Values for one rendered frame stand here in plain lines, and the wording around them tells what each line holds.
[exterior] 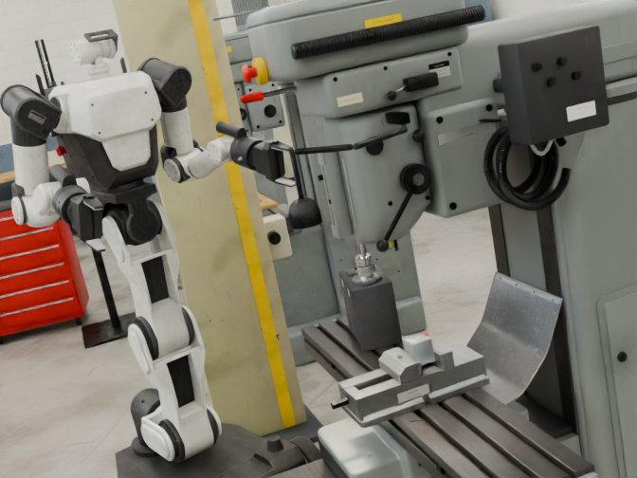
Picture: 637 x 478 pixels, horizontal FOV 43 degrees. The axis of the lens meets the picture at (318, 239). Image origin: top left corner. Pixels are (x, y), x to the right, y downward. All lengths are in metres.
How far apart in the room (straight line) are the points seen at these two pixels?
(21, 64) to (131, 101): 8.48
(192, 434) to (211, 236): 1.26
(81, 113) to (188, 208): 1.39
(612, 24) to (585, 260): 0.58
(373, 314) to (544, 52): 0.95
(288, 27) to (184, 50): 1.85
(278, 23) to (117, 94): 0.71
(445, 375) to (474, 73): 0.72
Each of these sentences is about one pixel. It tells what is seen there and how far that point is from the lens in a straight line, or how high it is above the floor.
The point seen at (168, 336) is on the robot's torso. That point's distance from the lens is 2.51.
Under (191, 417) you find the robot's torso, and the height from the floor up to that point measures 0.76.
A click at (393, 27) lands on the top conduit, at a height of 1.80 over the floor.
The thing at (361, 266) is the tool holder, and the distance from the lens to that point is 2.34.
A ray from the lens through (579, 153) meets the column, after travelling 2.06.
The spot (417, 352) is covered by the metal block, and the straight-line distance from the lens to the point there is 2.01.
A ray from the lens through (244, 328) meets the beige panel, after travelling 3.80.
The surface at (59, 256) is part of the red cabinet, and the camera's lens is 6.40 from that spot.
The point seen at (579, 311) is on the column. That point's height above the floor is 1.04.
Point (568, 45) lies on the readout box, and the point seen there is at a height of 1.70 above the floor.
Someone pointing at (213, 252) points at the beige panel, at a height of 0.96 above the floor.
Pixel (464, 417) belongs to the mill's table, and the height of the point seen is 0.92.
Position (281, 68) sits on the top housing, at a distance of 1.79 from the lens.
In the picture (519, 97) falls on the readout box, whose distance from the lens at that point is 1.73.
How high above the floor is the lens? 1.83
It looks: 14 degrees down
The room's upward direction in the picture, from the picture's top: 11 degrees counter-clockwise
